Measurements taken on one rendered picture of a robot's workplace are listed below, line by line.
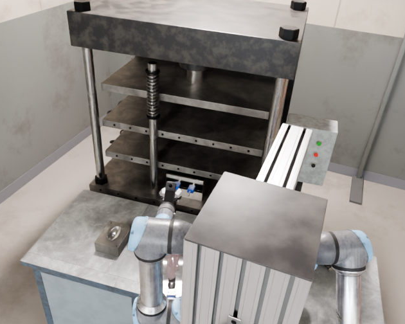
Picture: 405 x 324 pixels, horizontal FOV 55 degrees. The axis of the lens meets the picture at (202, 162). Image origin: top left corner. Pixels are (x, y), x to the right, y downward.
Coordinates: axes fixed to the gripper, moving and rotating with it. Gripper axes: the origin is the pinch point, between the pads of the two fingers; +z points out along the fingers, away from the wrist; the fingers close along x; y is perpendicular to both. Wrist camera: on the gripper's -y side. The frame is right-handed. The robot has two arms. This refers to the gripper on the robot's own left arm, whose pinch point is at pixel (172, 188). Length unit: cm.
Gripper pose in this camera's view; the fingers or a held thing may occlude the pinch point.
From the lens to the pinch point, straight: 194.5
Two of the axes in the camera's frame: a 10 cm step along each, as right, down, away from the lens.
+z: 0.5, -3.4, 9.4
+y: -1.0, 9.4, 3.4
